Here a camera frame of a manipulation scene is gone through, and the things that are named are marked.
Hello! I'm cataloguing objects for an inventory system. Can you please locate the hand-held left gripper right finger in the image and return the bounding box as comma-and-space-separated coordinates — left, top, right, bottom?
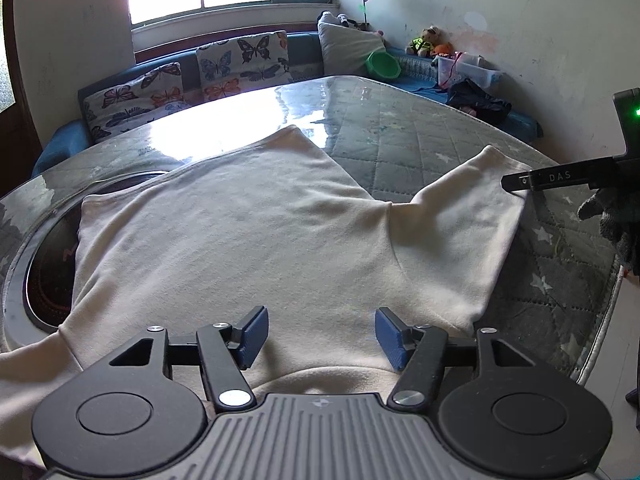
375, 307, 546, 411

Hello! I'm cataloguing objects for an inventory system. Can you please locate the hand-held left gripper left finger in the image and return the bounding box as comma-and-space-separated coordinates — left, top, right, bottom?
95, 305, 270, 413

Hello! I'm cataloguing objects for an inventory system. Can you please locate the cream sweatshirt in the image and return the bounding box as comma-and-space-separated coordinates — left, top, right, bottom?
0, 125, 532, 466

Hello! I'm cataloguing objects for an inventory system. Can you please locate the dark clothes pile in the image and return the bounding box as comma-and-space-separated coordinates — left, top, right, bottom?
446, 78, 513, 126

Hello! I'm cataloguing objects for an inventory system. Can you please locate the person's right hand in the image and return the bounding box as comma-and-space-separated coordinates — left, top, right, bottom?
577, 186, 640, 276

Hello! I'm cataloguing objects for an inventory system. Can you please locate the clear plastic storage box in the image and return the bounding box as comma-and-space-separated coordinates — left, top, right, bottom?
432, 52, 502, 91

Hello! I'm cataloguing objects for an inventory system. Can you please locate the patterned quilted sofa mat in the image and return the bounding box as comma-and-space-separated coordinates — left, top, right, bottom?
387, 47, 451, 93

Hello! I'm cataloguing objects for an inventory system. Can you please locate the brown teddy bear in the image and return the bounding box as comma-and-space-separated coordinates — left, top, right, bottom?
405, 26, 443, 58

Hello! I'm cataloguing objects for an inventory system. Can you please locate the round black induction cooker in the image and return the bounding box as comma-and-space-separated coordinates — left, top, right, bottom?
2, 170, 173, 348

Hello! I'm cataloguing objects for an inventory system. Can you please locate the green plastic basin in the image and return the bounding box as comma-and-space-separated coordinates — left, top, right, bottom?
365, 50, 402, 81

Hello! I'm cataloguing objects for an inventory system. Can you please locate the butterfly print cushion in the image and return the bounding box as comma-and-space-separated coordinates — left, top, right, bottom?
82, 62, 193, 143
196, 31, 295, 103

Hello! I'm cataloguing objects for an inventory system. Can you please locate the grey pillow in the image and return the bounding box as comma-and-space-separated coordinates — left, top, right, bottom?
317, 21, 388, 81

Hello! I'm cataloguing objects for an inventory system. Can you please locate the blue sofa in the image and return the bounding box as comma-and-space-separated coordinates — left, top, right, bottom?
32, 30, 543, 176

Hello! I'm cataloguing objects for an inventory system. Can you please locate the black and white plush toy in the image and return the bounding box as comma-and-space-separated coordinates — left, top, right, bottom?
320, 11, 371, 31

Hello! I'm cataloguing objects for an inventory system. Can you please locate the brown wooden door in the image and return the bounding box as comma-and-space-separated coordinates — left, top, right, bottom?
0, 0, 43, 183

